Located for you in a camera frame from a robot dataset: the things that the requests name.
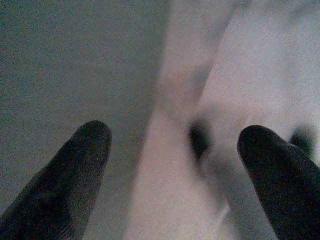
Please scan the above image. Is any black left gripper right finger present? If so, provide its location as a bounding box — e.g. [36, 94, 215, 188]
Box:
[236, 124, 320, 240]

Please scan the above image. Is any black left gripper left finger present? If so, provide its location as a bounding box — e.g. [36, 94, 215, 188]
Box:
[0, 120, 113, 240]

